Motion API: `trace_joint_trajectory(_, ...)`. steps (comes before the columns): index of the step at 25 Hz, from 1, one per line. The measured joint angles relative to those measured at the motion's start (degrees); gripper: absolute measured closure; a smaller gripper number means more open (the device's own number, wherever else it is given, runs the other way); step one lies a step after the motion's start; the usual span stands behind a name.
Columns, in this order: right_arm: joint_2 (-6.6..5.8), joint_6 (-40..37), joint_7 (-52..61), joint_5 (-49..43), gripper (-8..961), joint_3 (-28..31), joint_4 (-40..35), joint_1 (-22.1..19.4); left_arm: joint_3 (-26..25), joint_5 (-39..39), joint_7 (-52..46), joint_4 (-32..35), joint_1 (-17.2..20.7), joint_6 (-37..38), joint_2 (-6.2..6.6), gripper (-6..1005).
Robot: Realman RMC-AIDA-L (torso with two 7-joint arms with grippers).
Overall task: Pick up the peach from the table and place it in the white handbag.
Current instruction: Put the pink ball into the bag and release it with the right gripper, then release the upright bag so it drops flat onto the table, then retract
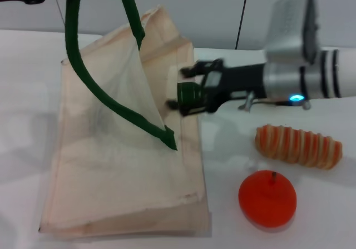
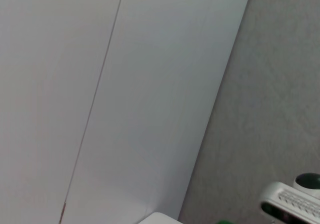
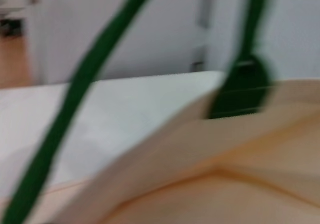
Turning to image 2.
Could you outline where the thin brown cable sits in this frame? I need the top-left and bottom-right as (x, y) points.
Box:
(58, 0), (126, 224)

